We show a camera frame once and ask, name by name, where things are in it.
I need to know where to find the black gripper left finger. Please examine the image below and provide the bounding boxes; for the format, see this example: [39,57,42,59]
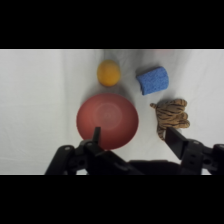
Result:
[44,126,144,176]

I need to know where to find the blue sponge block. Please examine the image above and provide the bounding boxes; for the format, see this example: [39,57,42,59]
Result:
[135,66,170,96]

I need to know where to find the striped tiger plush toy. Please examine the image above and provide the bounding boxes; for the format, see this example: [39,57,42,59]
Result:
[149,98,191,141]

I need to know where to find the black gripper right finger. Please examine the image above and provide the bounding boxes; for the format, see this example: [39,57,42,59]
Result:
[165,126,224,176]

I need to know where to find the orange ball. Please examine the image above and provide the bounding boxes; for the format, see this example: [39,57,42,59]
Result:
[96,59,121,88]

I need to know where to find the pink bowl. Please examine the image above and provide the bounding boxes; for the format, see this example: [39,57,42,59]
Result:
[76,92,140,151]

